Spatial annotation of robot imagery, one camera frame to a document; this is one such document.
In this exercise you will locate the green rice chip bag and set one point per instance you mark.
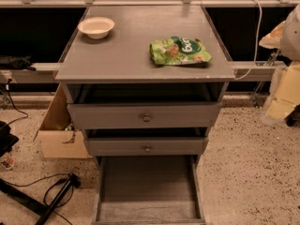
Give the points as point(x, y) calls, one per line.
point(178, 51)

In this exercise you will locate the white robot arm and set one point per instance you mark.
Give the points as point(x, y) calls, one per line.
point(284, 99)

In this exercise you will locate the grey drawer cabinet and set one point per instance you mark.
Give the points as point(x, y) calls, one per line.
point(118, 69)

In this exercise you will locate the grey top drawer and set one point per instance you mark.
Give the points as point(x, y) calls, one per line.
point(182, 115)

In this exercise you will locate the grey middle drawer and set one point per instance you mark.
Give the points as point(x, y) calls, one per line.
point(145, 147)

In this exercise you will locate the grey open bottom drawer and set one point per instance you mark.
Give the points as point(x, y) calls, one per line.
point(158, 190)

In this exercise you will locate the white paper bowl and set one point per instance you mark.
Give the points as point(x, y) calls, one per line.
point(96, 27)

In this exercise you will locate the cardboard box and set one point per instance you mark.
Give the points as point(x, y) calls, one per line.
point(58, 137)

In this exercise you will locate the black object on floor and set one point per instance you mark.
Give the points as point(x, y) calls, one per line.
point(7, 140)

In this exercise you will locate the small red white packet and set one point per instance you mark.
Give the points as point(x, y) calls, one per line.
point(7, 163)

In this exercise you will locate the metal frame rail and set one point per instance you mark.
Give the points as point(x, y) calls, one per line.
point(45, 72)

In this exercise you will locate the black bag on rail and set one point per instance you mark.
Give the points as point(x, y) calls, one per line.
point(15, 62)

